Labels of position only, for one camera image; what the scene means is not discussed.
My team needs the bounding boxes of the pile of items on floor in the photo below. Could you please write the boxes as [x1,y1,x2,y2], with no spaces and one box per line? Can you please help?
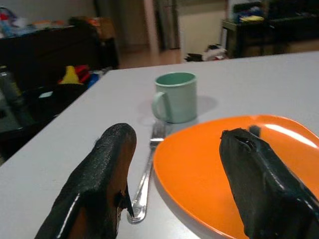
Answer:
[184,44,229,63]

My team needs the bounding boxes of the silver metal fork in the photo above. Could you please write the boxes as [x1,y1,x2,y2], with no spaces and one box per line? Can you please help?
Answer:
[127,121,167,225]

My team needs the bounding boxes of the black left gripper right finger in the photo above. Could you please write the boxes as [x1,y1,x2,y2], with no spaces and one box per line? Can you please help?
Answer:
[219,127,319,239]

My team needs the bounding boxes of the blue toy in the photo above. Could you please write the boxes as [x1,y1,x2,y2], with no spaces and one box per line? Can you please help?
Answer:
[86,72,101,88]

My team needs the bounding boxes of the dark wooden cabinet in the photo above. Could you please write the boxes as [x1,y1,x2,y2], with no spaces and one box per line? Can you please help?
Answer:
[0,24,120,93]

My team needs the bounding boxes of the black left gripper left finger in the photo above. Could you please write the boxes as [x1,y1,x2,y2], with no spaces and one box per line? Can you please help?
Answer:
[34,122,138,239]

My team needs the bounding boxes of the black chair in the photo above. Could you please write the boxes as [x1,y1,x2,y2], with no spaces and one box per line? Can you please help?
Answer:
[0,83,89,140]

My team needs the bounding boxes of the cardboard box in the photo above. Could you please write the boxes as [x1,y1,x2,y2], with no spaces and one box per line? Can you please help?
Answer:
[89,17,116,39]

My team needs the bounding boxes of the yellow toy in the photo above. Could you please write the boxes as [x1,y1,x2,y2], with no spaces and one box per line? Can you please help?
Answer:
[58,65,83,86]

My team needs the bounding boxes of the orange plate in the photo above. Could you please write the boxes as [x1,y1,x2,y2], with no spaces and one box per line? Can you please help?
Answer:
[152,115,319,239]

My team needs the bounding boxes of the colourful clutter pile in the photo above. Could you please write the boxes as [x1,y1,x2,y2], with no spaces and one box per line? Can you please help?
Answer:
[0,6,33,38]

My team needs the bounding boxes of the yellow cloth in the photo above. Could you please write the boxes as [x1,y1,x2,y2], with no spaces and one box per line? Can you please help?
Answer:
[239,14,265,23]

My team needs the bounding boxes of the mint green mug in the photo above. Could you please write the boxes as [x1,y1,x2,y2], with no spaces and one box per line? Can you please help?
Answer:
[151,72,198,124]

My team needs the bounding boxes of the red toy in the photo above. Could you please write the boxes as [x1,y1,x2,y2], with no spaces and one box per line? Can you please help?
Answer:
[74,65,92,84]

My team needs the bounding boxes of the dark side table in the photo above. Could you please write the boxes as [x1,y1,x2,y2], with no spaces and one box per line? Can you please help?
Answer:
[221,17,319,59]

